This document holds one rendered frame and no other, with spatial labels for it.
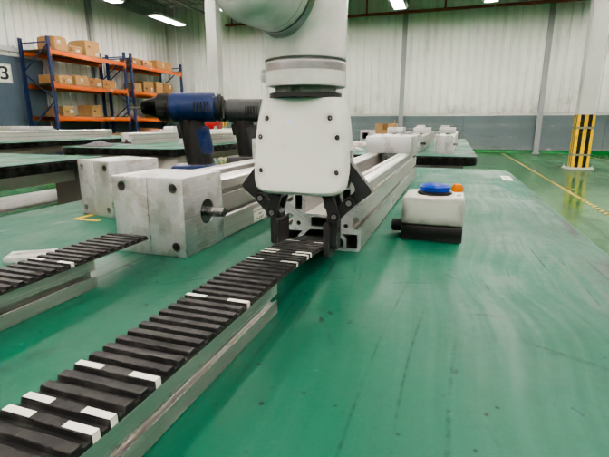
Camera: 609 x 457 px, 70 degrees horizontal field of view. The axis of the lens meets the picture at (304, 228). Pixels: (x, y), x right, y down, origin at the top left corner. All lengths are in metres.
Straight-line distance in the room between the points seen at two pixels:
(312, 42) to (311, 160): 0.11
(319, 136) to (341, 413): 0.27
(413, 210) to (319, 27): 0.28
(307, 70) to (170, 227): 0.24
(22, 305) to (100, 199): 0.42
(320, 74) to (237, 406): 0.30
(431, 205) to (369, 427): 0.40
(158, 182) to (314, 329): 0.28
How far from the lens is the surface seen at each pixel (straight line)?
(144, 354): 0.26
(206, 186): 0.57
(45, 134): 4.90
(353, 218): 0.55
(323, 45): 0.45
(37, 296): 0.44
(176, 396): 0.27
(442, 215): 0.61
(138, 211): 0.57
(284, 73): 0.45
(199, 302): 0.32
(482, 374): 0.32
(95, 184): 0.83
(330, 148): 0.44
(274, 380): 0.29
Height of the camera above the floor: 0.94
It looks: 14 degrees down
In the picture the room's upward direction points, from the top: straight up
